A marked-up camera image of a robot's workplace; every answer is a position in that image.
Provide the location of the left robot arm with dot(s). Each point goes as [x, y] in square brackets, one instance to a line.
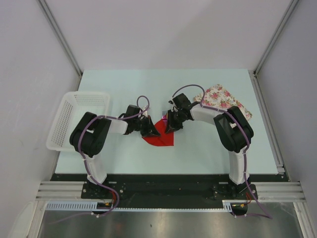
[89, 136]

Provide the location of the aluminium frame post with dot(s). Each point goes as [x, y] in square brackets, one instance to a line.
[277, 34]
[48, 14]

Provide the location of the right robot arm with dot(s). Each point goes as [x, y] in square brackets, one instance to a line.
[234, 131]

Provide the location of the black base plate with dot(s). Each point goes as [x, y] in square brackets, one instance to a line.
[167, 191]

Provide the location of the floral tray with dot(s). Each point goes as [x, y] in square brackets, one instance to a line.
[219, 97]

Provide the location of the left aluminium frame post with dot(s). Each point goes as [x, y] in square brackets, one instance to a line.
[48, 14]

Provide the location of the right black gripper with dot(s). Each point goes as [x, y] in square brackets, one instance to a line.
[172, 127]

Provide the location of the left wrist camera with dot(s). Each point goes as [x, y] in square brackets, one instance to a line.
[145, 113]

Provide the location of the iridescent fork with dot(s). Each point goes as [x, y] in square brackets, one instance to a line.
[164, 116]

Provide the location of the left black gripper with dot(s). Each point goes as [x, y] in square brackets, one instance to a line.
[150, 130]

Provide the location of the red paper napkin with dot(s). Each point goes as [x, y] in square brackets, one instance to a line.
[164, 140]

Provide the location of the white plastic basket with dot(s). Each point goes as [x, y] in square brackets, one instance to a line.
[71, 109]

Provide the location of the right aluminium frame post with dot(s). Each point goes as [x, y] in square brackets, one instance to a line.
[277, 34]

